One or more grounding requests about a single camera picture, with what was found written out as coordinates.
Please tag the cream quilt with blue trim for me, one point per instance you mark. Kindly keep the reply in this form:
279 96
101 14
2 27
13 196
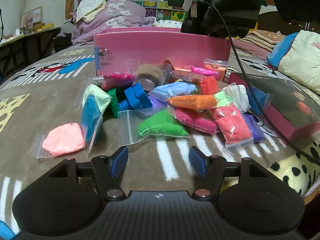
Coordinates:
297 57

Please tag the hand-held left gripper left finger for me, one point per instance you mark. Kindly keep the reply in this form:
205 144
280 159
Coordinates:
120 160

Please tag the green plastic toy nut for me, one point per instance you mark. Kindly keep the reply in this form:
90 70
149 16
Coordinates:
115 100

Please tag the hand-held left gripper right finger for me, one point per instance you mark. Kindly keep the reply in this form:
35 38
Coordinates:
196 158

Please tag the brown bandage roll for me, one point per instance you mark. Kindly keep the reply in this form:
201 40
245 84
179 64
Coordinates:
147 75

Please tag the pink portrait-print box lid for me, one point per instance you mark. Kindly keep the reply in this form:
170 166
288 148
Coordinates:
287 97

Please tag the pile of colourful clay bags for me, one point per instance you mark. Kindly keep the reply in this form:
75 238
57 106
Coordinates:
195 102

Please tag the blue plastic toy bolt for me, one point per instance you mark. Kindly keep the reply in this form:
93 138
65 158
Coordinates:
136 96

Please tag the colourful letter play mat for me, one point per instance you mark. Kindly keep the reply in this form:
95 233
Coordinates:
162 11

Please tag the framed wall picture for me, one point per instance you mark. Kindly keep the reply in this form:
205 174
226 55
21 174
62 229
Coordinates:
32 17

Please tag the dark cloth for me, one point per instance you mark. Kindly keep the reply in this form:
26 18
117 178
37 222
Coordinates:
62 42

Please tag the yellow boxes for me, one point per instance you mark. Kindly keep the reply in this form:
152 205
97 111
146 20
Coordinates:
47 26

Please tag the pink cardboard box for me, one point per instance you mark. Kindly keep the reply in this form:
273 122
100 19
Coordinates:
150 47

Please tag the person's right hand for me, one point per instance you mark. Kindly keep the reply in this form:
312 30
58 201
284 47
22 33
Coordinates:
232 12

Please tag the white leaf-print quilt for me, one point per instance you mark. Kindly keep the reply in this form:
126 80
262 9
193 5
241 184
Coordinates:
167 23

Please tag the cream crumpled cloth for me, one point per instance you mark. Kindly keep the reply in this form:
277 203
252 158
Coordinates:
92 5

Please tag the purple floral quilt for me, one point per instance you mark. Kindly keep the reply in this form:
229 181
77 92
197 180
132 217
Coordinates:
117 15

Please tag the dark wooden headboard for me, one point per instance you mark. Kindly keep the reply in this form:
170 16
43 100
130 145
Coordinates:
307 26

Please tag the dark desk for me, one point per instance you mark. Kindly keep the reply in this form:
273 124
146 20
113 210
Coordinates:
32 40

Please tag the brown dotted blanket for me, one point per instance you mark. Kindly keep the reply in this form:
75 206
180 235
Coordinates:
262 40

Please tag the black stand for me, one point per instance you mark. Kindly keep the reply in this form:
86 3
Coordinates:
1 22

